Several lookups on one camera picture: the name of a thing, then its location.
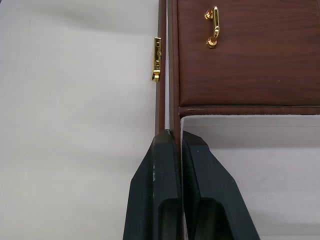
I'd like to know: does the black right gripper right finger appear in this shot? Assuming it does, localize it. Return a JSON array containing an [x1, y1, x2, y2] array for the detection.
[[181, 130, 262, 240]]

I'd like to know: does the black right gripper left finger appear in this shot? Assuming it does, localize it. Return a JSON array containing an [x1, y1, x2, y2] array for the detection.
[[122, 129, 183, 240]]

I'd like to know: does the brown wooden jewelry box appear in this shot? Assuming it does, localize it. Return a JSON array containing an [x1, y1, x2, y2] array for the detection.
[[155, 0, 320, 240]]

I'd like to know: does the gold box clasp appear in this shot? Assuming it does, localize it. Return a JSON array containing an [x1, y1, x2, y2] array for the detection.
[[150, 36, 163, 83]]

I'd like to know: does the gold box handle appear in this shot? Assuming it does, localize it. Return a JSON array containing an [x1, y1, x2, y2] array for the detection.
[[204, 5, 222, 49]]

